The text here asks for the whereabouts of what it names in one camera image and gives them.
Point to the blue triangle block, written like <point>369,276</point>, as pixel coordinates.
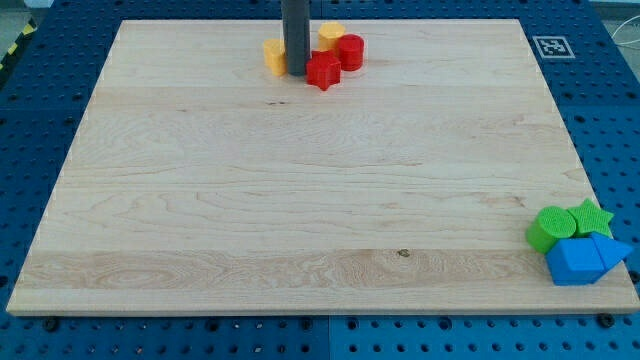
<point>610,251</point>

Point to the yellow heart block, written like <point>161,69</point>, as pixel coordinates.
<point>275,56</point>

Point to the green cylinder block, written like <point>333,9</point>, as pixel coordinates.
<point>551,224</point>

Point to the yellow hexagon block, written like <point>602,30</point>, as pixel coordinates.
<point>329,34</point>

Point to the green star block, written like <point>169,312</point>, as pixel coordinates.
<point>590,218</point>

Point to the wooden board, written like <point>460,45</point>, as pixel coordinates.
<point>200,184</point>

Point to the blue cube block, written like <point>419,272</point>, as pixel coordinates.
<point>574,262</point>

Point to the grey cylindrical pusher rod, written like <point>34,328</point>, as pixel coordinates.
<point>296,34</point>

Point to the fiducial marker tag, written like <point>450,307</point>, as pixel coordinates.
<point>553,47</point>

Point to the red cylinder block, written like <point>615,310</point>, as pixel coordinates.
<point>351,52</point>

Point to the red star block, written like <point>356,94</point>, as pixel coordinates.
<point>323,69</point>

